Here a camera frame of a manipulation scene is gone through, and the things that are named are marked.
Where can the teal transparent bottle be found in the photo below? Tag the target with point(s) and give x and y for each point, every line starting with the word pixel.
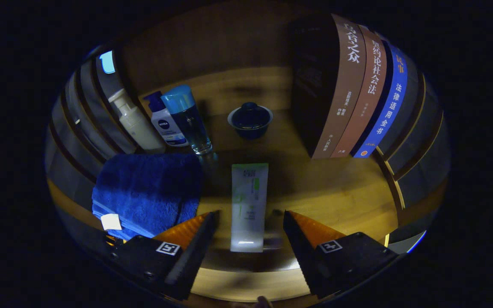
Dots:
pixel 188 119

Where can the wooden countertop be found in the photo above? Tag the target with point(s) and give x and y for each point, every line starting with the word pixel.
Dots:
pixel 315 192

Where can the white and green tube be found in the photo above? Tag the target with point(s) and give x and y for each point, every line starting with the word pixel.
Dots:
pixel 248 201

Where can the blue folded towel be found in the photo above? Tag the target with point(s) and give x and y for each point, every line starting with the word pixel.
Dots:
pixel 152 188

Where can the dark brown book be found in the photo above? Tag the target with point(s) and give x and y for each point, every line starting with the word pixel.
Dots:
pixel 340 94

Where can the blue book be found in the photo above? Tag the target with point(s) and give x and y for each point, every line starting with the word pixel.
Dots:
pixel 390 102

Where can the reddish brown book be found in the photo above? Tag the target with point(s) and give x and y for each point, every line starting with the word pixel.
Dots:
pixel 368 94

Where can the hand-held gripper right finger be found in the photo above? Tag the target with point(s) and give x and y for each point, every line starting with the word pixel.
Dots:
pixel 304 256

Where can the white bottle with blue cap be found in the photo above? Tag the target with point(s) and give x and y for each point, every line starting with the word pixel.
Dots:
pixel 167 126

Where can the dark blue lidded teacup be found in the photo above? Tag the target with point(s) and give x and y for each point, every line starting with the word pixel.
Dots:
pixel 250 119

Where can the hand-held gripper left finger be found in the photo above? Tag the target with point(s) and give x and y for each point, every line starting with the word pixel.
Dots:
pixel 195 256

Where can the white pump bottle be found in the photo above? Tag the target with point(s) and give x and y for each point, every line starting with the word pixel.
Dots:
pixel 137 124

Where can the wooden cabinet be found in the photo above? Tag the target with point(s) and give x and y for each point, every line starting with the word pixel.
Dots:
pixel 229 38

